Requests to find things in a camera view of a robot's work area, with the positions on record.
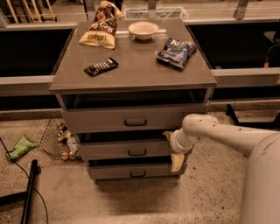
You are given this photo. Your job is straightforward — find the grey top drawer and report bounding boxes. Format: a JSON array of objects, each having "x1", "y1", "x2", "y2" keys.
[{"x1": 62, "y1": 103, "x2": 208, "y2": 134}]

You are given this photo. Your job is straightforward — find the grey bottom drawer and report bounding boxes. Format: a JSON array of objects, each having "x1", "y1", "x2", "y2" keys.
[{"x1": 87, "y1": 163, "x2": 186, "y2": 180}]

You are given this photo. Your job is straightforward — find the white bowl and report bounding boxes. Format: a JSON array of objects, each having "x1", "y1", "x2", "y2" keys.
[{"x1": 129, "y1": 21, "x2": 158, "y2": 40}]

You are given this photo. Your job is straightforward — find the black snack bar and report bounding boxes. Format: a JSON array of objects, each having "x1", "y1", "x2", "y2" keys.
[{"x1": 84, "y1": 58, "x2": 118, "y2": 77}]

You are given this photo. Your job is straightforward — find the black stand leg right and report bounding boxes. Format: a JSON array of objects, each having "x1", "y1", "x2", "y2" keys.
[{"x1": 226, "y1": 104, "x2": 280, "y2": 130}]

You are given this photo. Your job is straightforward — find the brown yellow chip bag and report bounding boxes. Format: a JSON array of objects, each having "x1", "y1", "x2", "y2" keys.
[{"x1": 79, "y1": 1, "x2": 124, "y2": 49}]

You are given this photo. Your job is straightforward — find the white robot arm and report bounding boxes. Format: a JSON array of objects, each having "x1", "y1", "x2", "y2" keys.
[{"x1": 164, "y1": 114, "x2": 280, "y2": 224}]

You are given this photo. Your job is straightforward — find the grey drawer cabinet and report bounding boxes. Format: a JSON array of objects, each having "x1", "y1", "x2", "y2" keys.
[{"x1": 48, "y1": 18, "x2": 218, "y2": 186}]

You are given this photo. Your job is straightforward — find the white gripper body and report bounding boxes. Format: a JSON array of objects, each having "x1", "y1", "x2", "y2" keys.
[{"x1": 170, "y1": 128, "x2": 196, "y2": 154}]

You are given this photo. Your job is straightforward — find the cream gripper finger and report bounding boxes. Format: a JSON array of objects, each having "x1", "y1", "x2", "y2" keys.
[
  {"x1": 163, "y1": 130, "x2": 173, "y2": 141},
  {"x1": 171, "y1": 154, "x2": 185, "y2": 172}
]

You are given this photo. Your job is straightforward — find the blue chip bag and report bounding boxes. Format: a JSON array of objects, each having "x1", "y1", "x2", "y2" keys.
[{"x1": 155, "y1": 38, "x2": 197, "y2": 69}]

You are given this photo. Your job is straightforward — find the green snack bag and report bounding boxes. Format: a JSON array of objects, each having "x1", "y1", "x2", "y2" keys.
[{"x1": 5, "y1": 135, "x2": 38, "y2": 161}]

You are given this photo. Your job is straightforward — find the clear plastic bin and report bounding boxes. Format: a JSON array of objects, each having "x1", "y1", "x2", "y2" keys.
[{"x1": 122, "y1": 6, "x2": 189, "y2": 19}]

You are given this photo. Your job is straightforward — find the black cable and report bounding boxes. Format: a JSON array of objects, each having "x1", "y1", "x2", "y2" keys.
[{"x1": 0, "y1": 137, "x2": 49, "y2": 224}]

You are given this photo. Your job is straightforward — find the wooden chair legs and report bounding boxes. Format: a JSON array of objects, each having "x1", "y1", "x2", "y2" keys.
[{"x1": 0, "y1": 0, "x2": 58, "y2": 24}]

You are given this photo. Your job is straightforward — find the grey drawer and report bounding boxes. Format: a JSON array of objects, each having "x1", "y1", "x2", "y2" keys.
[
  {"x1": 87, "y1": 163, "x2": 186, "y2": 180},
  {"x1": 77, "y1": 139, "x2": 173, "y2": 160},
  {"x1": 62, "y1": 103, "x2": 208, "y2": 134}
]

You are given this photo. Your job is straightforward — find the wire basket with items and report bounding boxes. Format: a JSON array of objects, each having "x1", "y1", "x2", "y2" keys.
[{"x1": 38, "y1": 119, "x2": 81, "y2": 161}]

